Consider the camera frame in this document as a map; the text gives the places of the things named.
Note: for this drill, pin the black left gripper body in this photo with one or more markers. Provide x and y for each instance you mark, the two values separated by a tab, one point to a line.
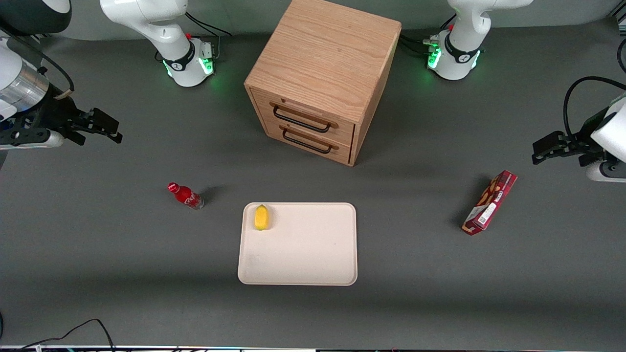
580	142

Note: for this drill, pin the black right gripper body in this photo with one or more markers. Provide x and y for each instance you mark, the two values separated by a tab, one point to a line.
55	116

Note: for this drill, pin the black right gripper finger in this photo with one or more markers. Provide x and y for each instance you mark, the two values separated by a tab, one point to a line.
103	120
100	134

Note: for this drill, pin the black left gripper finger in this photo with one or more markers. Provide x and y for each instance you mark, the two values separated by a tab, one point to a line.
547	156
547	141

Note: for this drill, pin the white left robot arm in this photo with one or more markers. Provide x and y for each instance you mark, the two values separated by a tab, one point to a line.
459	54

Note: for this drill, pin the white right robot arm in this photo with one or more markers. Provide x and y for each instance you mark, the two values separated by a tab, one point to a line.
171	34

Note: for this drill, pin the red coke bottle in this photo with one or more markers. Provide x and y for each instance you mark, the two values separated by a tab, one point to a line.
187	196

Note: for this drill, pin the beige plastic tray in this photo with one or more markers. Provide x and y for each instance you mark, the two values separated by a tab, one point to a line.
303	249

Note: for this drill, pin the red snack box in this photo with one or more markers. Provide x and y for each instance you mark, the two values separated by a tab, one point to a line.
489	205

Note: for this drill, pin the yellow lemon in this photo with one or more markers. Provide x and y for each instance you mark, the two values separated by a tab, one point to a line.
261	217

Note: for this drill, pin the wooden two-drawer cabinet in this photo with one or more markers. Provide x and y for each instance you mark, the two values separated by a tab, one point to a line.
323	63

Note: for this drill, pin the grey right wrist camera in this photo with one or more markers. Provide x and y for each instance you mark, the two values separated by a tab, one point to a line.
34	140

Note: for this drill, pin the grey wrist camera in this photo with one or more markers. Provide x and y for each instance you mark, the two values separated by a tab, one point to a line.
34	140
609	172

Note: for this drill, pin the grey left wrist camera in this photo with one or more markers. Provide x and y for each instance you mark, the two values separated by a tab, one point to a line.
609	172

